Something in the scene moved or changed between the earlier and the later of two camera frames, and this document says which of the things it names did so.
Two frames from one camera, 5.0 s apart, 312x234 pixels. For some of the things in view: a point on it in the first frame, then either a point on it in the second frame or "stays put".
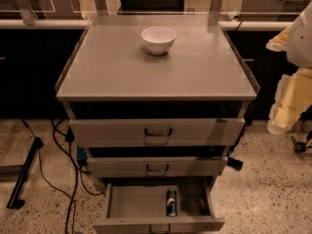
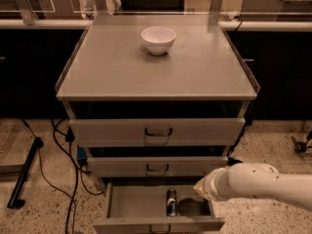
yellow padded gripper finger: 293,96 -> 200,187
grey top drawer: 156,132 stays put
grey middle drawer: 131,167 stays put
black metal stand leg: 15,201 stays put
